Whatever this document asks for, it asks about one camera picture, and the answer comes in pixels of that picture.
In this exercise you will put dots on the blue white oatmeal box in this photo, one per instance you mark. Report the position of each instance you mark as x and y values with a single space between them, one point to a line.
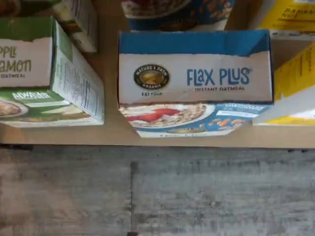
197 73
172 14

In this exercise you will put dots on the green white oatmeal box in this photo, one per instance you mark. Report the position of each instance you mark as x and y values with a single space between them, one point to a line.
81 24
24 64

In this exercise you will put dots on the yellow white oatmeal box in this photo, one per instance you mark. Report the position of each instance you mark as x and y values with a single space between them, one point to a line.
295 81
283 22

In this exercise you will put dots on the black frame wooden shelf unit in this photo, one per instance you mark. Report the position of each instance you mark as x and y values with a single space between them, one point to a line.
157 141

